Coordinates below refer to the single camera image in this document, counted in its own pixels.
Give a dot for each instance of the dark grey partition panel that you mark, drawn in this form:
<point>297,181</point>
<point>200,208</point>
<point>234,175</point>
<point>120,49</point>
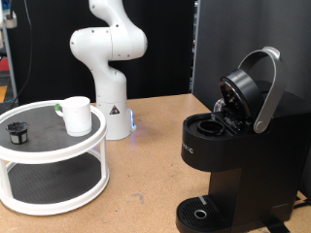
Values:
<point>226,32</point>

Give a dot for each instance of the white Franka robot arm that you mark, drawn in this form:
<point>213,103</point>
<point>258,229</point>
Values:
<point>110,81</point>

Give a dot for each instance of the red background object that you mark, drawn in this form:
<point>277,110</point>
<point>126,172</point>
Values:
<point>3,64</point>

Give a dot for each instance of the white two-tier turntable shelf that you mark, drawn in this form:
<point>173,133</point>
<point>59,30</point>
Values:
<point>48,142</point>

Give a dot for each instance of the black Keurig coffee machine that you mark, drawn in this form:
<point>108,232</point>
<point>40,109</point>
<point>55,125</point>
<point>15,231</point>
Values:
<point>259,161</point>

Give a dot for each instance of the grey metal shelf post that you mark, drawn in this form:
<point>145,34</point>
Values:
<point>12,77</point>

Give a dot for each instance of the black backdrop curtain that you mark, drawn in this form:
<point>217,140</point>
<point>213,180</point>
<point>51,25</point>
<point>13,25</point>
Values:
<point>162,64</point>

